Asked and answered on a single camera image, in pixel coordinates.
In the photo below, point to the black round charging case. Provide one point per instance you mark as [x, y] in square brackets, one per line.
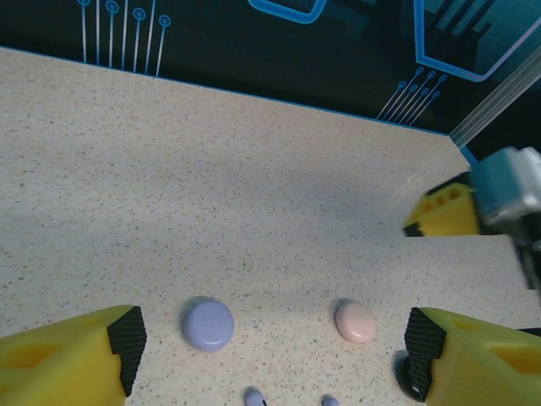
[401, 376]

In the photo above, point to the aluminium frame post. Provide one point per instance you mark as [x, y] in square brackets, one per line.
[494, 105]

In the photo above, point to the pink round charging case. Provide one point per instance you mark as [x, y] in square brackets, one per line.
[355, 322]

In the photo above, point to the purple round charging case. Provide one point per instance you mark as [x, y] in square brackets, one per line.
[208, 325]

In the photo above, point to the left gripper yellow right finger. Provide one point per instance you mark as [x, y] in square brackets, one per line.
[477, 363]

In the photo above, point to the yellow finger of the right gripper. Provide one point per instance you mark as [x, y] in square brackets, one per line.
[448, 215]

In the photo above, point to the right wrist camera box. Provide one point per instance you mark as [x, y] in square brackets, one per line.
[503, 186]

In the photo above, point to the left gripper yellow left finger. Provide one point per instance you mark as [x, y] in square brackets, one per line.
[63, 363]

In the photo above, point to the purple earbud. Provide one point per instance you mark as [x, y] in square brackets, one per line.
[330, 401]
[255, 398]

